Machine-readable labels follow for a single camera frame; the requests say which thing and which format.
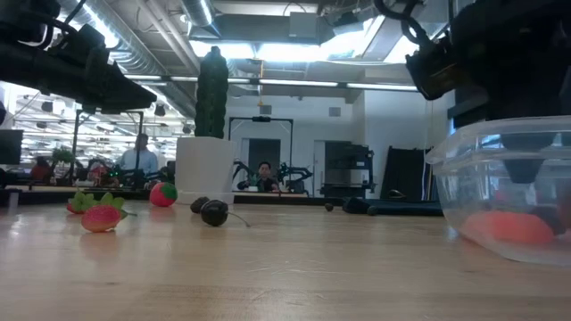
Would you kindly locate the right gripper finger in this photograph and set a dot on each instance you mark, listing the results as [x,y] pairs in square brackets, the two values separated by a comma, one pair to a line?
[526,160]

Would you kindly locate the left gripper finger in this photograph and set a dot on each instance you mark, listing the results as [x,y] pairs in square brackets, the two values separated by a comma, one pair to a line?
[118,91]

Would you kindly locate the clear plastic tupperware container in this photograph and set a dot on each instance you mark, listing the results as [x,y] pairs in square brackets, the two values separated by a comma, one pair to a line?
[468,178]

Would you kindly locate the orange tomato toy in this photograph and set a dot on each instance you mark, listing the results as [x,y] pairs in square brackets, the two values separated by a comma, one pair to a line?
[508,227]

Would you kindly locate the red toy strawberry with leaves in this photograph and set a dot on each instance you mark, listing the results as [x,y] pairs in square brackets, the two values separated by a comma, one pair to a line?
[82,201]

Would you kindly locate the pink toy strawberry with leaves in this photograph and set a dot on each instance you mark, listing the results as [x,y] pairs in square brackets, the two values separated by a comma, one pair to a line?
[100,219]

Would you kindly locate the black toy blackberry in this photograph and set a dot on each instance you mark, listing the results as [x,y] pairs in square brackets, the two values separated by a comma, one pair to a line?
[198,205]

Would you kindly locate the small dark toy berry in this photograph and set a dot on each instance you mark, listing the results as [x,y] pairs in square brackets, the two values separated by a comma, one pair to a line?
[329,207]

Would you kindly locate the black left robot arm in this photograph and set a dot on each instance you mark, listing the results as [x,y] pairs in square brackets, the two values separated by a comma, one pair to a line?
[22,22]

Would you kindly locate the black background robot arm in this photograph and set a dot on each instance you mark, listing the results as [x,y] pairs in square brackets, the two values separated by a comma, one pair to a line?
[294,173]
[241,171]

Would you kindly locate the person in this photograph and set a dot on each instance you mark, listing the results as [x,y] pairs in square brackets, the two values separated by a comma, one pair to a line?
[145,160]
[41,171]
[265,178]

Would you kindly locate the black computer monitor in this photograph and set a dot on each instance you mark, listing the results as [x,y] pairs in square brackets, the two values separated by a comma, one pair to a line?
[11,147]

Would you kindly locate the green potted plant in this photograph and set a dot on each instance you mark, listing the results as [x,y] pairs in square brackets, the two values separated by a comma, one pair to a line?
[62,156]

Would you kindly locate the tall dark green cactus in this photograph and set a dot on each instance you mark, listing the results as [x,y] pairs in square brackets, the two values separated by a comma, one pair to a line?
[212,98]

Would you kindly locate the round red toy strawberry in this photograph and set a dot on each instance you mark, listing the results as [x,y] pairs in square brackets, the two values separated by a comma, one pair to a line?
[159,196]

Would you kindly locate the background wooden table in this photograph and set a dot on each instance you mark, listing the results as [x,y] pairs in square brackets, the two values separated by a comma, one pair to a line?
[53,188]
[290,195]

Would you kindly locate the white plastic pot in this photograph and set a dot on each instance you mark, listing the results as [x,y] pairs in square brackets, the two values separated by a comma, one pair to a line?
[205,169]

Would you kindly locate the black standing panel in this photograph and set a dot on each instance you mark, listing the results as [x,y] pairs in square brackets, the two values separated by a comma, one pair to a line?
[406,171]

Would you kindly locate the dark blue mat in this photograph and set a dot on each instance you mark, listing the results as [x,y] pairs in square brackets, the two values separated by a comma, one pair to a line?
[401,208]

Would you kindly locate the black equipment cart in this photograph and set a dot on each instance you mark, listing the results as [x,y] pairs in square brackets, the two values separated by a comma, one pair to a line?
[348,165]

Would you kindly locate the long ceiling light strip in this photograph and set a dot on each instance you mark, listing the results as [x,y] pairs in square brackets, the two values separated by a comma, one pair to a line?
[299,83]

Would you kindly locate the grey ceiling box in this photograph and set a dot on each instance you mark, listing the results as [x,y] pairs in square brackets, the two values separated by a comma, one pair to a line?
[303,24]

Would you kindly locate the black rig frame with bar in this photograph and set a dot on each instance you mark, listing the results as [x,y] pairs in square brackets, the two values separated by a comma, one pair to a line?
[107,111]

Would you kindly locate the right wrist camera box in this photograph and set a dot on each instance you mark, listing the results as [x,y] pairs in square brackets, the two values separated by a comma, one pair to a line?
[435,71]

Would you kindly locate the black rig frame with camera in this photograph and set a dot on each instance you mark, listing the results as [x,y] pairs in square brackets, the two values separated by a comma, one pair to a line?
[261,119]

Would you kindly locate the grey wall vent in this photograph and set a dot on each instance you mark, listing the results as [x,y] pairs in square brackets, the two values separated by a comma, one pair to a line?
[334,111]
[265,109]

